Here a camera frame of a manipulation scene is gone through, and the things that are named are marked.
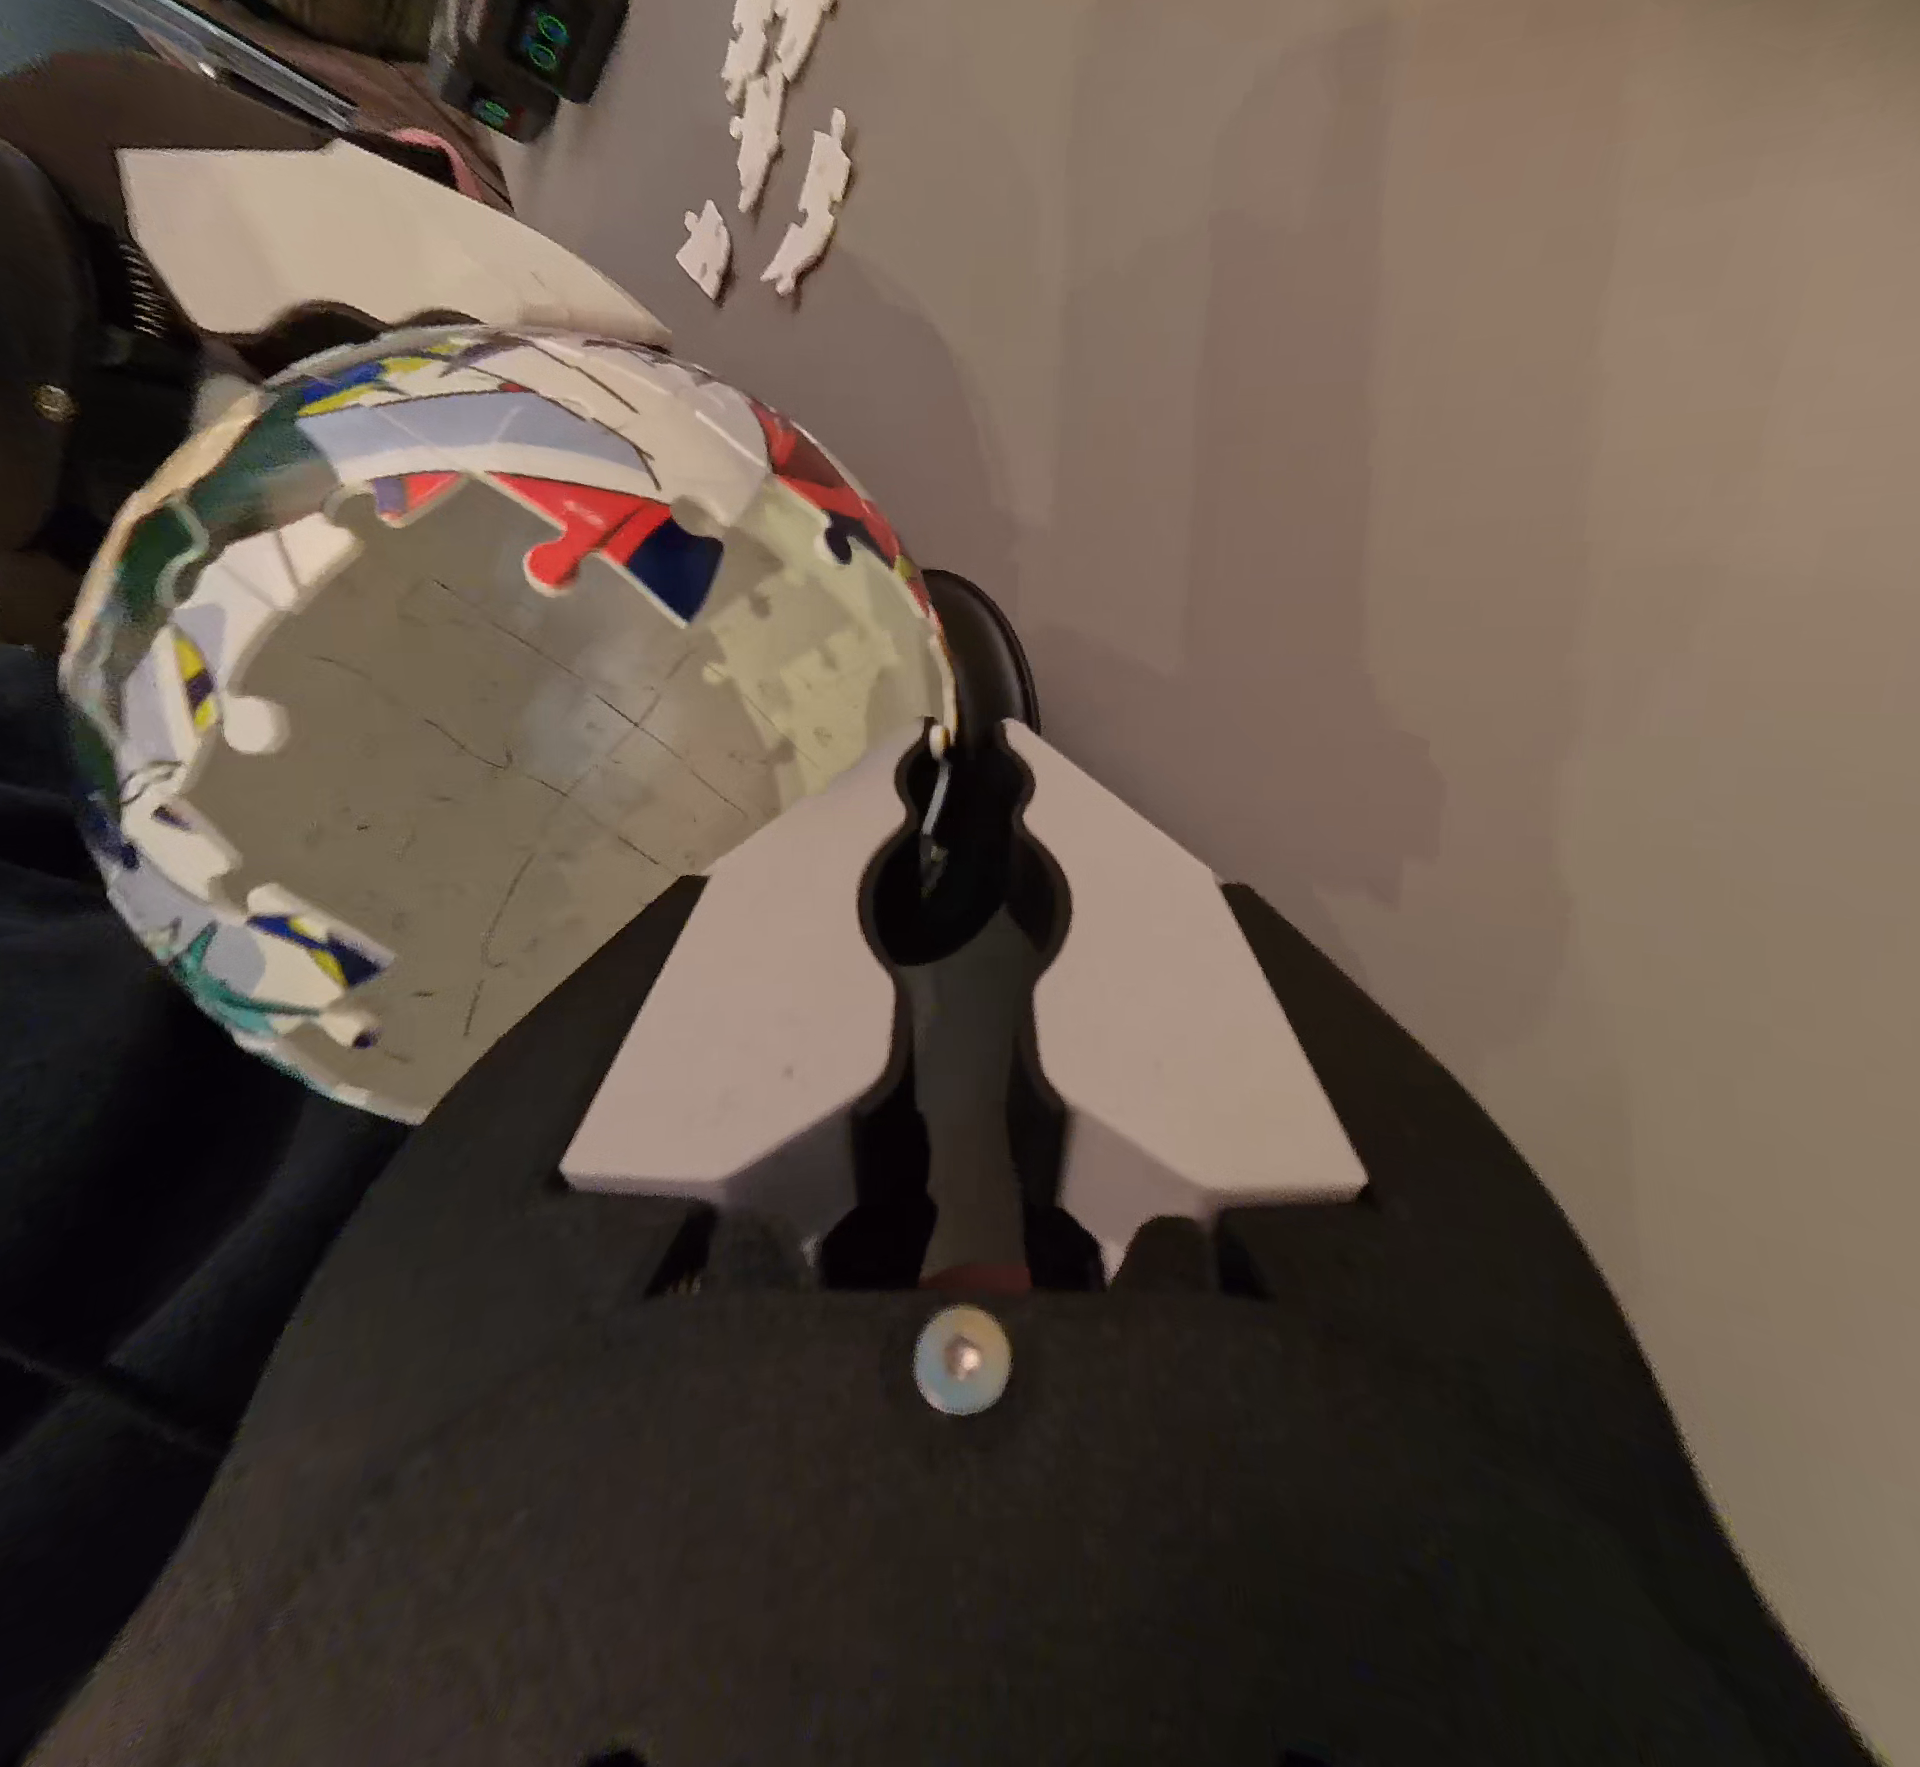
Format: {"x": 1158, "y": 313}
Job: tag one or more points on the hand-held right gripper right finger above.
{"x": 1186, "y": 1033}

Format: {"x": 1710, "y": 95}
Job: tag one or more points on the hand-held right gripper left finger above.
{"x": 736, "y": 1033}

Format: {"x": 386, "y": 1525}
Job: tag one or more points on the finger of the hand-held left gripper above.
{"x": 376, "y": 246}

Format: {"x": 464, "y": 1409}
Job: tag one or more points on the colourful puzzle ball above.
{"x": 525, "y": 749}

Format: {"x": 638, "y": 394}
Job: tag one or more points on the round black ball stand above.
{"x": 989, "y": 642}

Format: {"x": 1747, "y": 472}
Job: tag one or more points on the group of white puzzle pieces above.
{"x": 824, "y": 193}

